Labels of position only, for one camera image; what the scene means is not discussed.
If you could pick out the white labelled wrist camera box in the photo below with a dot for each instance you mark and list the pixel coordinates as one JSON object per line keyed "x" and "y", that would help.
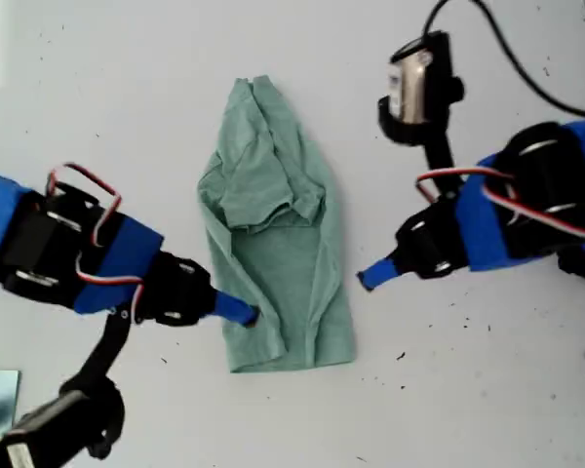
{"x": 419, "y": 88}

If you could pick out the black camera stalk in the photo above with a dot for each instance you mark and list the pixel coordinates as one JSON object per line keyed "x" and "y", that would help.
{"x": 102, "y": 351}
{"x": 441, "y": 161}

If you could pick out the green t-shirt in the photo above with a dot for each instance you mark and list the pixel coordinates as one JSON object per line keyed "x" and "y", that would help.
{"x": 273, "y": 292}

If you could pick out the shiny steel plate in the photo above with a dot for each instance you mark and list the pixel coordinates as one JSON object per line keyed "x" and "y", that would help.
{"x": 7, "y": 395}

